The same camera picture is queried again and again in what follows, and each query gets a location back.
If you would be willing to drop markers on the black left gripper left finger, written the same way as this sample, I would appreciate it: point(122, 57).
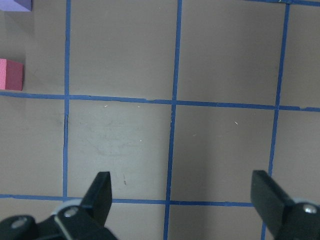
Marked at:
point(73, 220)

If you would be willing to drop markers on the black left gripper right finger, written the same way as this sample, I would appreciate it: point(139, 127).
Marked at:
point(286, 218)

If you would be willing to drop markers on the pink foam cube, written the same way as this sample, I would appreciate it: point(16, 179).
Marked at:
point(11, 75)

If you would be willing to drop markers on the purple foam cube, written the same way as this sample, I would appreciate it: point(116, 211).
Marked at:
point(16, 5)

